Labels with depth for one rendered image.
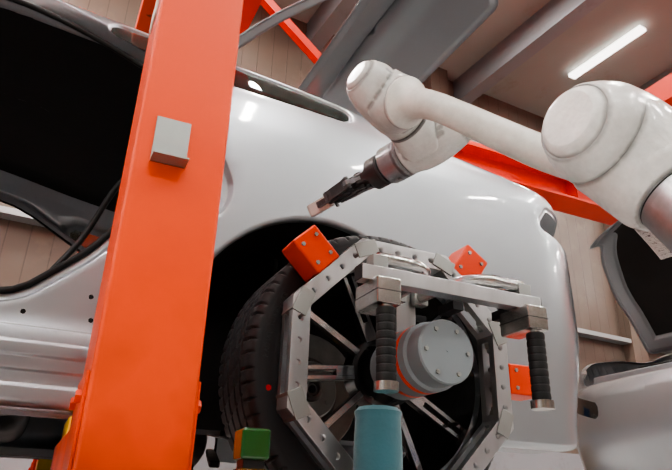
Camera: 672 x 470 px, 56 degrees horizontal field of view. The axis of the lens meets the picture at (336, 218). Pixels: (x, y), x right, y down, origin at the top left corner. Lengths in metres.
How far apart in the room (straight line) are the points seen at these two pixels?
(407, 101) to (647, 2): 8.19
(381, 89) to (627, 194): 0.59
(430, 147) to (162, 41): 0.57
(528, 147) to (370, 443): 0.59
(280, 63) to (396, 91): 7.09
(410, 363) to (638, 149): 0.66
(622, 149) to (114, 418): 0.76
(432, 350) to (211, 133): 0.58
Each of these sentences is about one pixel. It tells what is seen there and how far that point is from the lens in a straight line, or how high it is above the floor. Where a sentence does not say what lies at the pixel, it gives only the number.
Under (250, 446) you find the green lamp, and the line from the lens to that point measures 0.88.
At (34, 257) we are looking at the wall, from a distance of 6.41.
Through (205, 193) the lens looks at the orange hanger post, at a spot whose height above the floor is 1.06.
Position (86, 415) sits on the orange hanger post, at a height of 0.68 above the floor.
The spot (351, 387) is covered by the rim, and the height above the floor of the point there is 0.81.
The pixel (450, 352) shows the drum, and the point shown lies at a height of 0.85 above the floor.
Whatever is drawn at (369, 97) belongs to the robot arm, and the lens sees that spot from 1.24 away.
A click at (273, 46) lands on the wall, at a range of 8.41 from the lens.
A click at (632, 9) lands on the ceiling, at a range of 9.35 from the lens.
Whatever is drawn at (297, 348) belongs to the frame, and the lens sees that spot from 1.28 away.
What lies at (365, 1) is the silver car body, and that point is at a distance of 3.08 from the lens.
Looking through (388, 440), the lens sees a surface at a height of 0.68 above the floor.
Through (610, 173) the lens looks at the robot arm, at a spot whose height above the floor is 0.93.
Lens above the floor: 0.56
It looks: 25 degrees up
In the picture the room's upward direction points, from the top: 2 degrees clockwise
